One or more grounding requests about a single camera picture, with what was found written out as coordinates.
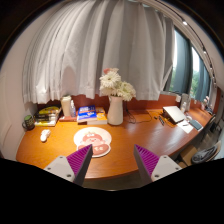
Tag dark tablet notebook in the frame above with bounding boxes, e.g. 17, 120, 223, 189
189, 120, 203, 131

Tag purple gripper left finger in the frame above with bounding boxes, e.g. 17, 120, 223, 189
44, 145, 93, 186

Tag black office chair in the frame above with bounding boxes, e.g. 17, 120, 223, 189
191, 141, 221, 164

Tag black cable on desk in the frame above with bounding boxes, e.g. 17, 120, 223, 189
123, 101, 164, 125

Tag white curtain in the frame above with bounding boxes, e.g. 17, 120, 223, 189
23, 0, 174, 103

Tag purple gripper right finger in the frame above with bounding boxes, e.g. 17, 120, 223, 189
134, 144, 181, 185

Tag white cylindrical container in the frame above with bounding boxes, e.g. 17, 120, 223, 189
61, 95, 71, 116

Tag silver laptop on stand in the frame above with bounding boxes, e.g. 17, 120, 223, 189
163, 106, 185, 124

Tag dark green mug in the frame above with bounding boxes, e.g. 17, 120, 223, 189
22, 115, 35, 131

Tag white computer mouse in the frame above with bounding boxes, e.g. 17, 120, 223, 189
40, 129, 51, 142

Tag clear sanitizer bottle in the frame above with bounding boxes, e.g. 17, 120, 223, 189
70, 100, 76, 117

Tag yellow book under box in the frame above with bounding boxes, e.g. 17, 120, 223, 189
77, 107, 107, 125

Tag grey-blue window curtain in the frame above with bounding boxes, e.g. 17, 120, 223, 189
164, 29, 211, 101

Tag stack of books left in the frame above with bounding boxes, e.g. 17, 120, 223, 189
34, 106, 61, 127

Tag round cartoon mouse pad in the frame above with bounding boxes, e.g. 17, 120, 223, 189
73, 127, 112, 158

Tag white ceramic vase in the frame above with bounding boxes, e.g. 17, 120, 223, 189
107, 96, 123, 125

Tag white and pink flowers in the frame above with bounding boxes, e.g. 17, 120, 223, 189
99, 68, 136, 101

